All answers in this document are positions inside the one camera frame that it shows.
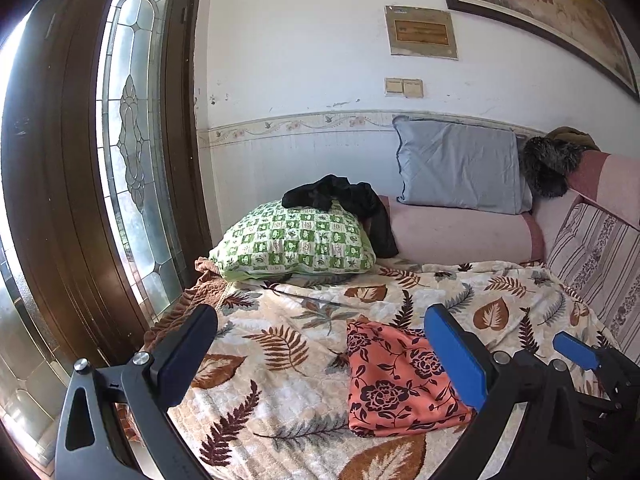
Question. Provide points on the black cloth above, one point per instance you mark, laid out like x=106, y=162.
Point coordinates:
x=325, y=192

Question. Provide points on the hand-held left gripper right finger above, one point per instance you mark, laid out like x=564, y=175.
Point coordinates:
x=455, y=355

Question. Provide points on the brown cloth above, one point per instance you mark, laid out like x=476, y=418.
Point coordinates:
x=570, y=135

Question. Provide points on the brown stained glass door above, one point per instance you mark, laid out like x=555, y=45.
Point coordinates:
x=45, y=185

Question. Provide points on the dark furry cloth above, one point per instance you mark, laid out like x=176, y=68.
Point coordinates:
x=545, y=165

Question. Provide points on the leaf print blanket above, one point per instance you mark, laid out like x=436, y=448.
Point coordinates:
x=300, y=360

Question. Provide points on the framed painting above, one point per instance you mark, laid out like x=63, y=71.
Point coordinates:
x=540, y=0

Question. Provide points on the striped floral cushion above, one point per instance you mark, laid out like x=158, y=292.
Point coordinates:
x=600, y=260

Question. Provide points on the blue-grey pillow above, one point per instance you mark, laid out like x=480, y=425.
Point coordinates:
x=460, y=165

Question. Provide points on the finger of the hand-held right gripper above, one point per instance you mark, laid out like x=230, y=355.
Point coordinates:
x=575, y=351

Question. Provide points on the brown quilted cover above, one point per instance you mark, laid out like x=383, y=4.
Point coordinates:
x=175, y=310

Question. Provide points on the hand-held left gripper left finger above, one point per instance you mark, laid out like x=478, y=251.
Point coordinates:
x=187, y=355

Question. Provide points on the green patterned pillow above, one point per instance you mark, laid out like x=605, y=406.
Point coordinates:
x=290, y=245

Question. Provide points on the wall plaque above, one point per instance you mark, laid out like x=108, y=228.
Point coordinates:
x=420, y=32

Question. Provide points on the pink bolster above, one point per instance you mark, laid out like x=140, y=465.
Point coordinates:
x=450, y=235

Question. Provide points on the beige light switch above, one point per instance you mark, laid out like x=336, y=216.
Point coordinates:
x=413, y=89
x=394, y=86

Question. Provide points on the orange floral dress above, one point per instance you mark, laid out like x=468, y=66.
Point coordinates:
x=395, y=390

